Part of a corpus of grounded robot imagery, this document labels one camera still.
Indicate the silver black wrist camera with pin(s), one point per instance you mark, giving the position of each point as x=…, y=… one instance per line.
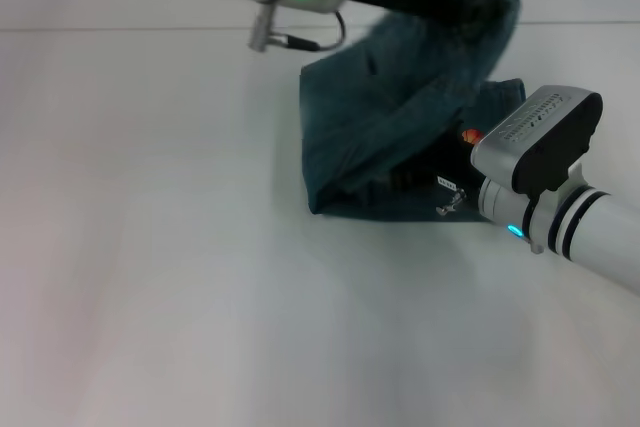
x=540, y=137

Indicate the blue denim shorts with print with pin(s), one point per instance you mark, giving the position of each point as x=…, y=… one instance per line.
x=380, y=137

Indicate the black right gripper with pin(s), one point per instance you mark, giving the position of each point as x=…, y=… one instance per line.
x=425, y=167

